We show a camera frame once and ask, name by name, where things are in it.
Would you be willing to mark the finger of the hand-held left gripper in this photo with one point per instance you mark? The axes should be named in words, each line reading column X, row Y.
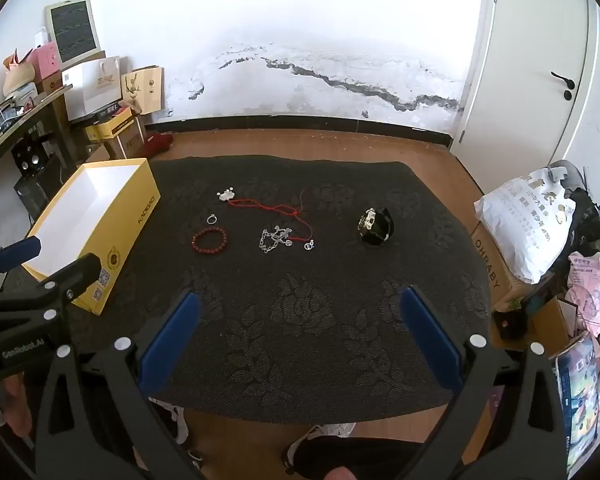
column 17, row 252
column 80, row 272

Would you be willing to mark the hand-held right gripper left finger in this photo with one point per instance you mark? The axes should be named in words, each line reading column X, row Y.
column 172, row 335

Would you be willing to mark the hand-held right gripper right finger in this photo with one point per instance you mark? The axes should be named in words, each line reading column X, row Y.
column 430, row 335

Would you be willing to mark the yellow cardboard box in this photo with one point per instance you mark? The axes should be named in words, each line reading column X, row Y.
column 125, row 220

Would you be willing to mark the black wristwatch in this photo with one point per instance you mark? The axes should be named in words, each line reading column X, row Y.
column 375, row 235

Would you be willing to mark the person's left hand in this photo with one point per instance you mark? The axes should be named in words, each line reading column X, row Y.
column 19, row 407

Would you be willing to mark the small black box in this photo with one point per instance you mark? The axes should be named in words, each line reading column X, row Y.
column 510, row 325

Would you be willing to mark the lettered cardboard box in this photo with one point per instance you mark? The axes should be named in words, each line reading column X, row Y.
column 497, row 270

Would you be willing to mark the black speaker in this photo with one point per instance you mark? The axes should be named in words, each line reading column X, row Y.
column 30, row 156

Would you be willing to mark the dark floral patterned mat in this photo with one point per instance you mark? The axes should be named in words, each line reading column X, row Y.
column 300, row 310

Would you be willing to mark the dark desk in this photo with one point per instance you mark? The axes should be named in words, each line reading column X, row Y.
column 25, row 117

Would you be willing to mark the brown cardboard box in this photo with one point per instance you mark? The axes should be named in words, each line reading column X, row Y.
column 130, row 140

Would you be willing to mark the white printed plastic bag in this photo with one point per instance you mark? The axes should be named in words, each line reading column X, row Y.
column 525, row 225

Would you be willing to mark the flat yellow box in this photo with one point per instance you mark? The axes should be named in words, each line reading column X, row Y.
column 107, row 127

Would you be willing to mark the red cloth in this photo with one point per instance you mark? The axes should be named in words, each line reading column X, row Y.
column 157, row 144

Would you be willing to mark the black and white shoe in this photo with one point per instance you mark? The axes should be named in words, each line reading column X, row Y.
column 320, row 442

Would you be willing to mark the colourful printed box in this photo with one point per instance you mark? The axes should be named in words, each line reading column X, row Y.
column 577, row 400

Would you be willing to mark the pink printed packet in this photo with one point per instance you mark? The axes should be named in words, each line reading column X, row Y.
column 597, row 290

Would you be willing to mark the beige woven bag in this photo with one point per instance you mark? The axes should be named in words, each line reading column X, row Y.
column 17, row 77

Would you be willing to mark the white gift bag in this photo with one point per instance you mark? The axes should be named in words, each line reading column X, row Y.
column 92, row 87

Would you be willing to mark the brown gift bag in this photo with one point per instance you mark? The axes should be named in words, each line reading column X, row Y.
column 142, row 90

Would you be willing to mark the pink box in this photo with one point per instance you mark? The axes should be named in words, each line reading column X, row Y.
column 47, row 60

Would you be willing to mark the black cloth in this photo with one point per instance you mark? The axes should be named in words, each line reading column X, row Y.
column 587, row 220

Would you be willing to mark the white-framed dark board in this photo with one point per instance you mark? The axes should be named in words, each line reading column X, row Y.
column 72, row 30

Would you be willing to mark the white door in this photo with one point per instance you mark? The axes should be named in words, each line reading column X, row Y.
column 530, row 60

